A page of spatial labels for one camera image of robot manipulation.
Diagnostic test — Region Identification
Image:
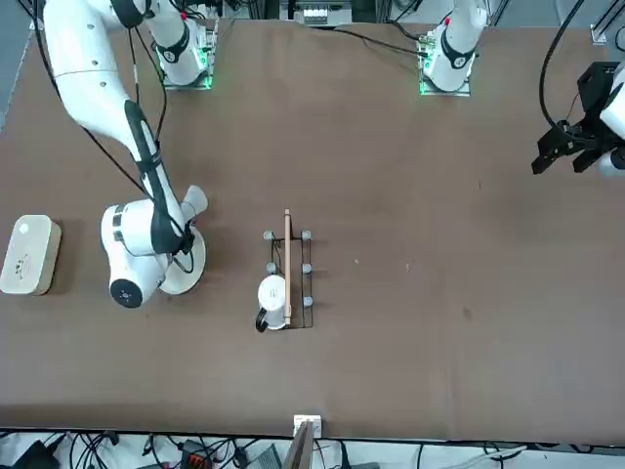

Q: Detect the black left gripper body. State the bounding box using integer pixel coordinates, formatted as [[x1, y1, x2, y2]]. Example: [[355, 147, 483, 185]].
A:
[[577, 61, 621, 144]]

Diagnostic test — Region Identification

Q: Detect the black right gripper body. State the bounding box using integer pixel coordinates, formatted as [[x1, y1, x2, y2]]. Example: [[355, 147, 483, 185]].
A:
[[171, 220, 197, 256]]

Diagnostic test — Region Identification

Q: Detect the white round plate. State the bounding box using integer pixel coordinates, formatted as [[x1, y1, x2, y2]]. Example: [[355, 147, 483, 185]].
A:
[[156, 228, 208, 296]]

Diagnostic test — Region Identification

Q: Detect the cream rectangular lidded box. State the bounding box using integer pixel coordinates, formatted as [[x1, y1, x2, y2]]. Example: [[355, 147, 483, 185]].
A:
[[0, 214, 63, 297]]

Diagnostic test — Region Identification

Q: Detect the grey power strip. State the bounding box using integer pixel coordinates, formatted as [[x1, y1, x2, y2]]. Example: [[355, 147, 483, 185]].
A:
[[298, 5, 329, 25]]

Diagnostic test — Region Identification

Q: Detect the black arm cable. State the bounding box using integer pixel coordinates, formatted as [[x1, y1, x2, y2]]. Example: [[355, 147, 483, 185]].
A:
[[539, 0, 587, 129], [28, 14, 170, 196]]

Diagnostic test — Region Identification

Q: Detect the black wire cup rack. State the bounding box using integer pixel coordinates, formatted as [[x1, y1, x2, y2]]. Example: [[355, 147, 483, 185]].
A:
[[262, 208, 317, 330]]

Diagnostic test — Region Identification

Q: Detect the white mug black handle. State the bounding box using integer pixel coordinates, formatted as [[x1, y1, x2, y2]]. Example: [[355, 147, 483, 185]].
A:
[[254, 274, 290, 334]]

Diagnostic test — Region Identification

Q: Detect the black table cable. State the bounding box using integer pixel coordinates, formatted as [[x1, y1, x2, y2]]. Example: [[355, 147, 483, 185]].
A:
[[312, 23, 424, 54]]

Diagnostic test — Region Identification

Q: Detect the aluminium frame post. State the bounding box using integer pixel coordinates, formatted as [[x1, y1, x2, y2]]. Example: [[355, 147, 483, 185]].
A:
[[285, 413, 324, 469]]

